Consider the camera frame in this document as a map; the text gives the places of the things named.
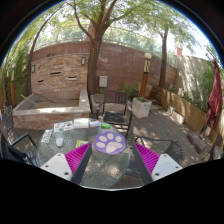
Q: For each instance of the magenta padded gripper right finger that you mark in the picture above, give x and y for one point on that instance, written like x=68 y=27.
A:
x=153 y=166

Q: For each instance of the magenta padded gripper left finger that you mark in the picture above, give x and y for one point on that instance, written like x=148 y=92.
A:
x=70 y=166

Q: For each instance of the purple paw print mouse pad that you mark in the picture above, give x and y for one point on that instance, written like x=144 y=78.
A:
x=109 y=143

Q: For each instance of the yellow green card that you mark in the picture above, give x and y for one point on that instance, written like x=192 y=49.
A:
x=80 y=143

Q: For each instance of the round glass patio table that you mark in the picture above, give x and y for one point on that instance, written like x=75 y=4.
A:
x=103 y=171

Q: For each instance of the colourful printed card sheet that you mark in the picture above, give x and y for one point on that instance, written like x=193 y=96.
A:
x=63 y=126

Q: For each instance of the white paper with print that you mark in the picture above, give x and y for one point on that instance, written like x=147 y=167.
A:
x=46 y=136

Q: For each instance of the white closed book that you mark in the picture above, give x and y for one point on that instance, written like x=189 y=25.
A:
x=81 y=123

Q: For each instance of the small white blue card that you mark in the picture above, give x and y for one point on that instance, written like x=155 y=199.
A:
x=94 y=123

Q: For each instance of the small green box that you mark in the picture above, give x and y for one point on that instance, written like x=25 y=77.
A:
x=104 y=125

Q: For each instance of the white square planter box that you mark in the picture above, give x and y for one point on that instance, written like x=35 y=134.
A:
x=141 y=108

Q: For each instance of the black metal chair left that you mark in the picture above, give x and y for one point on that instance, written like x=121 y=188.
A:
x=15 y=147

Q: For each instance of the stone raised pond basin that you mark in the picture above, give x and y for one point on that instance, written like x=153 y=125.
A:
x=43 y=111

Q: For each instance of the dark wooden slatted chair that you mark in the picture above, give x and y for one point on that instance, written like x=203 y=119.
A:
x=115 y=117

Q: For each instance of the closed maroon patio umbrella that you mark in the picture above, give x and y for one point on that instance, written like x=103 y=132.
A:
x=214 y=104

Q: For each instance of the large tree trunk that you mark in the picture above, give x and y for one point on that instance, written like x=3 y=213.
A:
x=94 y=17

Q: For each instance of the black wire chair right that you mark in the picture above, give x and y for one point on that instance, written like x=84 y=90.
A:
x=174 y=150

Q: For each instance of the white electrical wall box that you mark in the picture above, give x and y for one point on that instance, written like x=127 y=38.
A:
x=103 y=81

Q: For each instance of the wooden lamp post white globe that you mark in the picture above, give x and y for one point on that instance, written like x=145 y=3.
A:
x=146 y=69

